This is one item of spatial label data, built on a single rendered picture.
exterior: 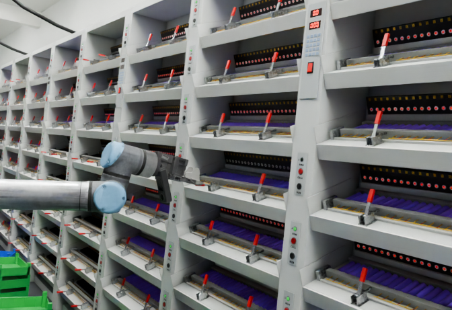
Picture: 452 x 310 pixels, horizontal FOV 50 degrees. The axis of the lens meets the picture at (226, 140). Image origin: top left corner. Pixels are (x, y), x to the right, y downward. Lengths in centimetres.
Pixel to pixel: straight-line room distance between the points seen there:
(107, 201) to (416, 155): 84
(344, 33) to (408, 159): 46
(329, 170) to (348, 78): 27
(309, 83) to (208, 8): 74
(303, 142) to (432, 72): 42
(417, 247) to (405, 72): 41
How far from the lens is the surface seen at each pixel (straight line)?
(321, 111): 141
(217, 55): 204
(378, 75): 130
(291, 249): 145
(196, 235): 195
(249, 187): 171
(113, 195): 145
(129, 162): 160
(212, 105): 201
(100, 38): 333
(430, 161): 118
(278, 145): 152
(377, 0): 137
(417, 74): 124
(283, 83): 154
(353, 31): 153
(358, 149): 130
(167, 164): 169
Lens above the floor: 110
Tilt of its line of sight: 2 degrees up
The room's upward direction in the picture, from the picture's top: 6 degrees clockwise
